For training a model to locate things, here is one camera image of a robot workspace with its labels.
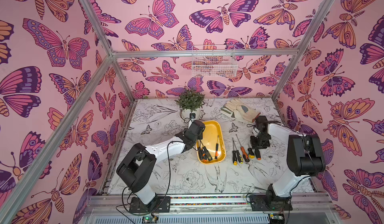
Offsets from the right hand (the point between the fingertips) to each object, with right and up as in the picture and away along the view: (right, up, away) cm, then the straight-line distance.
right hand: (253, 146), depth 93 cm
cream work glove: (+3, +21, +17) cm, 27 cm away
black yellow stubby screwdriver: (-3, -3, -4) cm, 6 cm away
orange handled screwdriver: (-7, -4, -5) cm, 10 cm away
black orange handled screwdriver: (+1, -4, -4) cm, 5 cm away
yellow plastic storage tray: (-26, +4, -2) cm, 26 cm away
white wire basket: (-25, +54, +2) cm, 59 cm away
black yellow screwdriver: (-11, -5, -4) cm, 12 cm away
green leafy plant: (-39, +29, -1) cm, 48 cm away
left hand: (-34, +12, -3) cm, 36 cm away
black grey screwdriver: (-29, -3, -6) cm, 30 cm away
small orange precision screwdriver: (-24, -1, -4) cm, 24 cm away
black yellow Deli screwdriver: (-13, -5, -4) cm, 14 cm away
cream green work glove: (-7, +20, +14) cm, 25 cm away
